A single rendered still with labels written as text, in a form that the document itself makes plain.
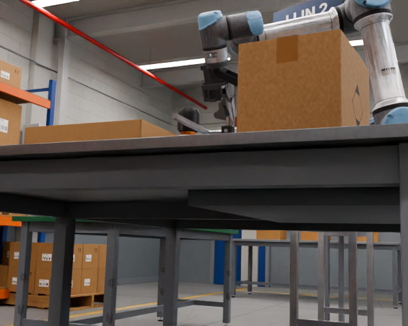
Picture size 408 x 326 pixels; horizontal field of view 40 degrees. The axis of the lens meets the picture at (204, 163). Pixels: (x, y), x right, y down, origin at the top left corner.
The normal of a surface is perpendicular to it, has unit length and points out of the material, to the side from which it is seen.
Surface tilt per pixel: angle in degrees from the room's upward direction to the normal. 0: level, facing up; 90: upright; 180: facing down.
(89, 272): 90
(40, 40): 90
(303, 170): 90
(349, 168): 90
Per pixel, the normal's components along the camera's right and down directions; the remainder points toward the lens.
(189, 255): -0.40, -0.15
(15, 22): 0.91, -0.04
